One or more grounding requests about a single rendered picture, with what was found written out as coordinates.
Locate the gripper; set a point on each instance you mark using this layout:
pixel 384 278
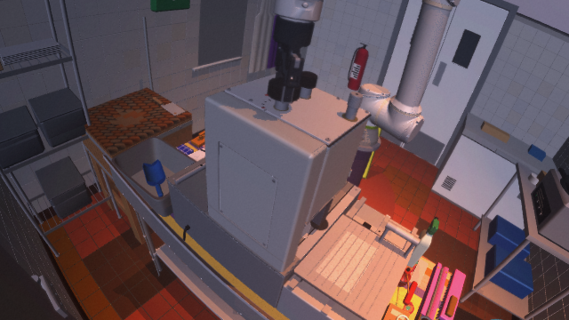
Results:
pixel 293 35

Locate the large black tension knob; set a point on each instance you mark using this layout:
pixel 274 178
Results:
pixel 282 93

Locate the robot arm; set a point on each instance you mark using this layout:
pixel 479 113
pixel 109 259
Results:
pixel 422 66

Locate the small black lock knob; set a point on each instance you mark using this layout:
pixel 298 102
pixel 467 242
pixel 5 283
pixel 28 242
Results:
pixel 310 81

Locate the grey meat bandsaw body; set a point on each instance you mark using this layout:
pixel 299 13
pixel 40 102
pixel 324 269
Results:
pixel 266 178

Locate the steel work bench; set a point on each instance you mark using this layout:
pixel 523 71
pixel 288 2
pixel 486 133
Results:
pixel 186 266

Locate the pink bench rack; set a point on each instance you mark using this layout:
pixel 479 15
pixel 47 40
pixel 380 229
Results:
pixel 440 293

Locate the white strip curtain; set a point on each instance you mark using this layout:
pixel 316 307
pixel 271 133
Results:
pixel 260 35

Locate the red fire extinguisher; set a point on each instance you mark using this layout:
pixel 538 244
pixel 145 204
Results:
pixel 357 71

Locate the orange box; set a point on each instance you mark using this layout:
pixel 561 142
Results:
pixel 198 138

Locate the white sheet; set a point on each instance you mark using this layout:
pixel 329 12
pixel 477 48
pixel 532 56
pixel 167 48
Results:
pixel 173 109

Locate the white paper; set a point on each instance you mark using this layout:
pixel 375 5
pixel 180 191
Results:
pixel 197 155

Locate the blue purple card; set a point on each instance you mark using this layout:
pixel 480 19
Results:
pixel 186 149

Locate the thin grey pole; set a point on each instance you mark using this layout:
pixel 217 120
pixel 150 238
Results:
pixel 148 53

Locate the blue scoop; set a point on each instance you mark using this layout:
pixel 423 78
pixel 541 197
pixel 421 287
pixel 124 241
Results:
pixel 154 173

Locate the wooden butcher block table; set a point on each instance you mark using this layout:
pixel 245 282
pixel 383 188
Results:
pixel 129 120

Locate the grey steel tub sink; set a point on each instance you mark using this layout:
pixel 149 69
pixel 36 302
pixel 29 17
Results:
pixel 142 155

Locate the small black hook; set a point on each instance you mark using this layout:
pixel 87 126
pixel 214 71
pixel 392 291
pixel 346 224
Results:
pixel 186 232

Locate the white door with dark window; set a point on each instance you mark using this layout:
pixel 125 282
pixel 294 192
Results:
pixel 484 89

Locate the brown wooden block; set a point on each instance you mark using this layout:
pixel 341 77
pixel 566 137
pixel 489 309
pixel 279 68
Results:
pixel 495 132

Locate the white cabinet with grey top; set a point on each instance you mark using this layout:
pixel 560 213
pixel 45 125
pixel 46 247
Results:
pixel 480 178

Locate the white spray bottle green top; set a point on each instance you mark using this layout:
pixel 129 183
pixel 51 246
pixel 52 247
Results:
pixel 422 246

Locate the small red clamp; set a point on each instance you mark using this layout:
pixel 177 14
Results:
pixel 406 274

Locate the yellow mat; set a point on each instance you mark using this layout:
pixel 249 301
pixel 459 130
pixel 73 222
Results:
pixel 427 269

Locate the grey plastic crate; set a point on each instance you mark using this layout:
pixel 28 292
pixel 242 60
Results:
pixel 64 186
pixel 20 138
pixel 58 115

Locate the small blue box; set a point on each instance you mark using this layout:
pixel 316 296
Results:
pixel 537 152

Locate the blue crate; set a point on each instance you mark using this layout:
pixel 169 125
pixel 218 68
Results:
pixel 507 233
pixel 515 275

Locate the steel side table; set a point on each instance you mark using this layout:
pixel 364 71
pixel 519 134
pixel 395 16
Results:
pixel 489 275

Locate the grey guide post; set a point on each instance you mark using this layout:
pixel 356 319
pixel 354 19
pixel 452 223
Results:
pixel 353 106

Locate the grey wall rail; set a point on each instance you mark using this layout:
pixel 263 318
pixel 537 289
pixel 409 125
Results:
pixel 213 66

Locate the dark grey wall panel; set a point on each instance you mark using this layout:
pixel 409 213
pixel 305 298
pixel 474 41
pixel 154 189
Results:
pixel 222 31

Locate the green wall sign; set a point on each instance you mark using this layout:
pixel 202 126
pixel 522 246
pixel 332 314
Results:
pixel 170 4

